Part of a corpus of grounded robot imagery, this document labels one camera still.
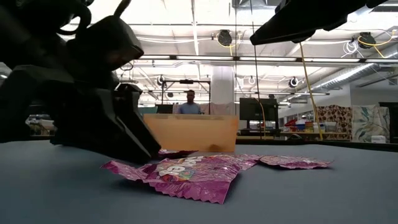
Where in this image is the long ceiling light bar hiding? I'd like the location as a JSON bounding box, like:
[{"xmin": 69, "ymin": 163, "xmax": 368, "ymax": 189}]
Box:
[{"xmin": 136, "ymin": 54, "xmax": 398, "ymax": 64}]

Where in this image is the floral patterned cloth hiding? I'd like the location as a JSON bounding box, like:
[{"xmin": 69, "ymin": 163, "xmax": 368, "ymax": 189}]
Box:
[{"xmin": 351, "ymin": 104, "xmax": 392, "ymax": 144}]

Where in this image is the black table frame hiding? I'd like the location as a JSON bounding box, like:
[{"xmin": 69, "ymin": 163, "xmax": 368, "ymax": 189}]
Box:
[{"xmin": 234, "ymin": 138, "xmax": 398, "ymax": 152}]

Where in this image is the large black monitor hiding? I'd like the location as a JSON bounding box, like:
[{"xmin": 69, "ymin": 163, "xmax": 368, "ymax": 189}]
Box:
[{"xmin": 238, "ymin": 97, "xmax": 279, "ymax": 122}]

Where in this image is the person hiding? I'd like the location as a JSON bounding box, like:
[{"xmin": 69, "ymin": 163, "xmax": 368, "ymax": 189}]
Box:
[{"xmin": 178, "ymin": 89, "xmax": 203, "ymax": 115}]

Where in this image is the black rack frame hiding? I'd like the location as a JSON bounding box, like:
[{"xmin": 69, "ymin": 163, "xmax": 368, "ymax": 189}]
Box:
[{"xmin": 160, "ymin": 79, "xmax": 212, "ymax": 115}]

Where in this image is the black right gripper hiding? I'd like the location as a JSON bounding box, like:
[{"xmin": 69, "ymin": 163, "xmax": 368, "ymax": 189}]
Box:
[{"xmin": 249, "ymin": 0, "xmax": 366, "ymax": 46}]

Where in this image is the white square pillar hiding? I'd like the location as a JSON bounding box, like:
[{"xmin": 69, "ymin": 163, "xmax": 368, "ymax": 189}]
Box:
[{"xmin": 210, "ymin": 65, "xmax": 236, "ymax": 105}]

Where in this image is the purple Skittles candy pack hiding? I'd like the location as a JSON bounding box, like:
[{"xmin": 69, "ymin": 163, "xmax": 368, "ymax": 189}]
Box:
[
  {"xmin": 214, "ymin": 154, "xmax": 261, "ymax": 171},
  {"xmin": 155, "ymin": 148, "xmax": 199, "ymax": 160},
  {"xmin": 258, "ymin": 154, "xmax": 334, "ymax": 170},
  {"xmin": 99, "ymin": 154, "xmax": 243, "ymax": 205}
]

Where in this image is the small black monitor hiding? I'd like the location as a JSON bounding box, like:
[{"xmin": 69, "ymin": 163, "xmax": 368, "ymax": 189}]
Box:
[{"xmin": 155, "ymin": 104, "xmax": 174, "ymax": 114}]

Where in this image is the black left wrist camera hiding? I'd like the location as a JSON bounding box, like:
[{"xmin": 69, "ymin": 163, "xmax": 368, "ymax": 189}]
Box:
[{"xmin": 66, "ymin": 14, "xmax": 145, "ymax": 91}]

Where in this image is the brown patterned cloth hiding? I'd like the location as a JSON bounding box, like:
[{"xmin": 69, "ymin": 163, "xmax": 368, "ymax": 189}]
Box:
[{"xmin": 315, "ymin": 104, "xmax": 354, "ymax": 141}]

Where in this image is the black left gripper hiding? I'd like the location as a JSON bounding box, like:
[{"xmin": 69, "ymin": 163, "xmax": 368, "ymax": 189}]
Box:
[{"xmin": 0, "ymin": 65, "xmax": 154, "ymax": 164}]

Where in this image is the black hanging cable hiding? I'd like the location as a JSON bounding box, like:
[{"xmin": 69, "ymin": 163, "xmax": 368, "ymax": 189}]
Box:
[{"xmin": 250, "ymin": 0, "xmax": 262, "ymax": 141}]

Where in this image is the silver ventilation duct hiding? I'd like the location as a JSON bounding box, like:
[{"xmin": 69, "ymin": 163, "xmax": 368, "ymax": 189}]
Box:
[{"xmin": 310, "ymin": 51, "xmax": 398, "ymax": 91}]

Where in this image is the pink hanging cloth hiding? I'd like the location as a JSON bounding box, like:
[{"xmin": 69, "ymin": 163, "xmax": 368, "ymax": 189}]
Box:
[{"xmin": 172, "ymin": 102, "xmax": 233, "ymax": 116}]

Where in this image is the orange plastic bin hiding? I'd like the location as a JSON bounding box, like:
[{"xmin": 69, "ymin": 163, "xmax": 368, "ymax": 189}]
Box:
[{"xmin": 142, "ymin": 113, "xmax": 239, "ymax": 153}]

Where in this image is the yellow hanging cable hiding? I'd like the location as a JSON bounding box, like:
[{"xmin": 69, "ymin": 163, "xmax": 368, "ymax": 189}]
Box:
[{"xmin": 298, "ymin": 42, "xmax": 325, "ymax": 141}]

